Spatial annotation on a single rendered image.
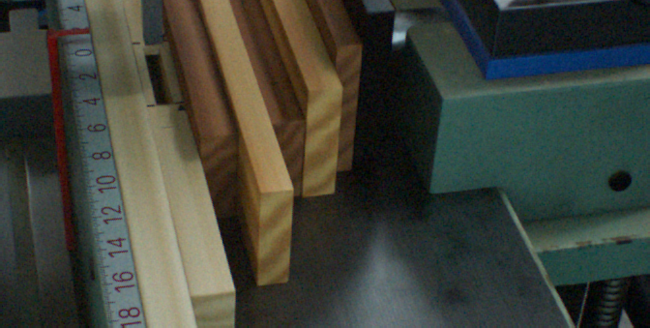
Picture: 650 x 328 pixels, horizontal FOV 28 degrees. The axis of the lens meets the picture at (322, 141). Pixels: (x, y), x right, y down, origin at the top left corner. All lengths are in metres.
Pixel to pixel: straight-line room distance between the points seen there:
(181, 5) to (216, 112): 0.09
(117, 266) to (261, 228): 0.08
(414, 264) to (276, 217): 0.08
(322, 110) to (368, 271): 0.08
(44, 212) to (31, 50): 0.12
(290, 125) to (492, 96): 0.10
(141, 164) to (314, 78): 0.09
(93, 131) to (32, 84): 0.22
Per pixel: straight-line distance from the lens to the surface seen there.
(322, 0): 0.64
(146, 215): 0.56
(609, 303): 0.83
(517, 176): 0.66
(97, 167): 0.57
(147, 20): 0.65
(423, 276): 0.61
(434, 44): 0.65
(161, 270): 0.53
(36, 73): 0.82
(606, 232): 0.70
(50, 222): 0.76
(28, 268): 0.76
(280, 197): 0.56
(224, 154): 0.60
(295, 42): 0.63
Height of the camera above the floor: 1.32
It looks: 39 degrees down
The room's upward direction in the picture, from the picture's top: 4 degrees clockwise
